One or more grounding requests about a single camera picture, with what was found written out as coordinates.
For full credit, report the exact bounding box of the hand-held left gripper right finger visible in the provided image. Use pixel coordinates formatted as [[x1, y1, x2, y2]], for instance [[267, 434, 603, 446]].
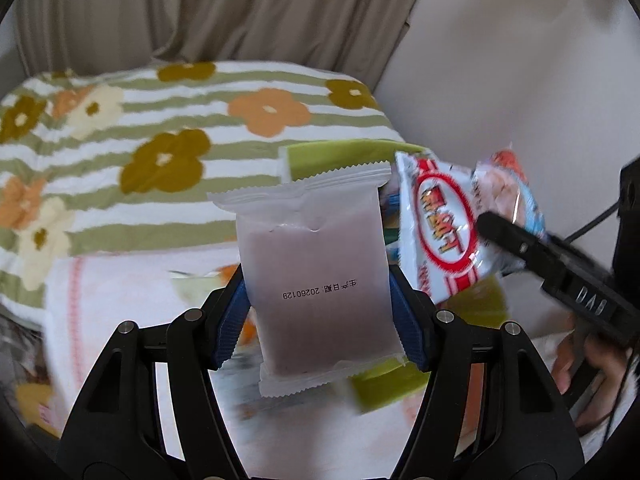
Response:
[[387, 264, 586, 480]]

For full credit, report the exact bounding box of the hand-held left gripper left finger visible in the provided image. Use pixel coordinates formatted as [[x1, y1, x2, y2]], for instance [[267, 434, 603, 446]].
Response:
[[57, 275, 251, 480]]

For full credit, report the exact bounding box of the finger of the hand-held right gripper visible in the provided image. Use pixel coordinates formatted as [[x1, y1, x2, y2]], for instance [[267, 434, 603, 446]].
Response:
[[476, 211, 577, 287]]

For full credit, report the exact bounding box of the white red snack bag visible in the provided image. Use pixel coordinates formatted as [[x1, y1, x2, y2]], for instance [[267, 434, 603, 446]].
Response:
[[394, 149, 548, 307]]

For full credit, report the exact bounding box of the frosted purple snack packet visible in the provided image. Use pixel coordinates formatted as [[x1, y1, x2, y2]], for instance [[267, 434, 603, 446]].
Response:
[[206, 161, 408, 400]]

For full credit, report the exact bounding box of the green cartoon storage box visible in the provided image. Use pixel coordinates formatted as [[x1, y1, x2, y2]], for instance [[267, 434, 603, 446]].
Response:
[[280, 139, 508, 416]]

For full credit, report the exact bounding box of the person's right hand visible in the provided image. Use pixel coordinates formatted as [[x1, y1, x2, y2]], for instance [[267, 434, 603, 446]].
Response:
[[552, 312, 636, 432]]

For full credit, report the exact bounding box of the pale yellow bread packet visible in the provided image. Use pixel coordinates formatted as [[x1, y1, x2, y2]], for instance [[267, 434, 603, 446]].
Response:
[[169, 262, 246, 307]]

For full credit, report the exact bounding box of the white towel with orange trim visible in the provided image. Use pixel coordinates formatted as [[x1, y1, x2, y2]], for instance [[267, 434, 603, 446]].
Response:
[[42, 245, 501, 463]]

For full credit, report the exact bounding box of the floral striped blanket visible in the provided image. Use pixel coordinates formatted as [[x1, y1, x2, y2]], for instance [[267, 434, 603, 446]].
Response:
[[0, 60, 407, 433]]

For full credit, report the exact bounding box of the beige curtain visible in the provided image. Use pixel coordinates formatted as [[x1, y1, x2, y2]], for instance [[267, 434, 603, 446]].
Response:
[[10, 0, 436, 81]]

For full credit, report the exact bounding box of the black cable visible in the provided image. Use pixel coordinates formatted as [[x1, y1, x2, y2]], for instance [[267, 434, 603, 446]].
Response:
[[569, 200, 623, 242]]

